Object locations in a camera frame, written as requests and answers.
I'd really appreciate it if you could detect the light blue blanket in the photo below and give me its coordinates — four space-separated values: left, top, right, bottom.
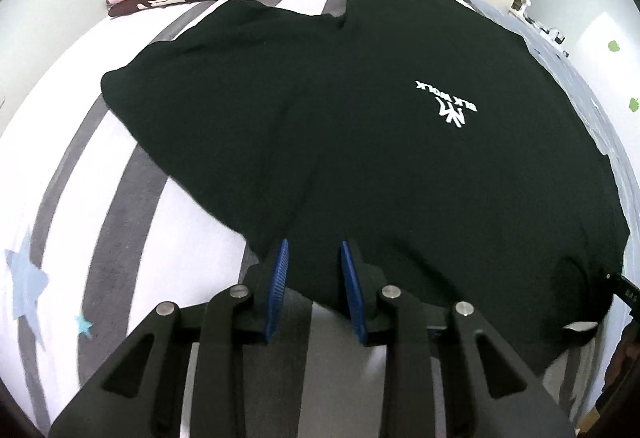
520 16 622 160

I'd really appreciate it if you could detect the black t-shirt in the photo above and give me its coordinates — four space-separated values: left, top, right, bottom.
100 0 631 364

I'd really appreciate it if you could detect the striped bed sheet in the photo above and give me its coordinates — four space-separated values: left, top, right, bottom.
0 0 632 438

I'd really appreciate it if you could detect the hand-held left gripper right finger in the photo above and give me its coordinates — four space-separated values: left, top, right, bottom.
341 240 583 438

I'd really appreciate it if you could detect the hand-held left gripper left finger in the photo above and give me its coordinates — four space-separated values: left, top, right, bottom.
50 239 290 438

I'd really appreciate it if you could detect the row of small ornaments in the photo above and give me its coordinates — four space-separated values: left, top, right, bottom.
509 0 572 58

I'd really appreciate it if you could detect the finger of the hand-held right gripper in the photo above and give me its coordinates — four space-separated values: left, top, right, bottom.
602 268 640 308

